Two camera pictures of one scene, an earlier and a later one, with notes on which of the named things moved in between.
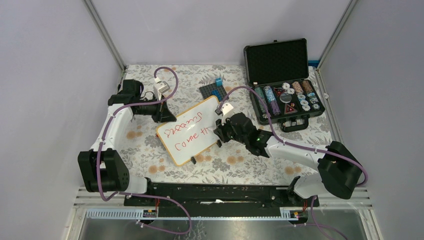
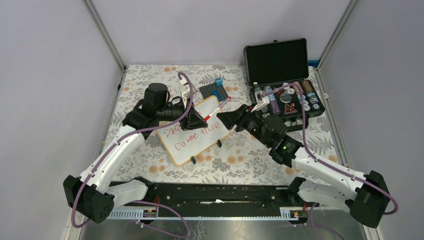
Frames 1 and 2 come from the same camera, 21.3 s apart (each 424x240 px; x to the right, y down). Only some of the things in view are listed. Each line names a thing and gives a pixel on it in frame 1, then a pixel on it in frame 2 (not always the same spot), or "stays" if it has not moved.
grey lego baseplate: [206, 91] stays
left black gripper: [163, 115] → [193, 120]
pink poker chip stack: [297, 87] stays
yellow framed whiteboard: [189, 135] stays
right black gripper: [220, 129] → [239, 117]
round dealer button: [285, 98] stays
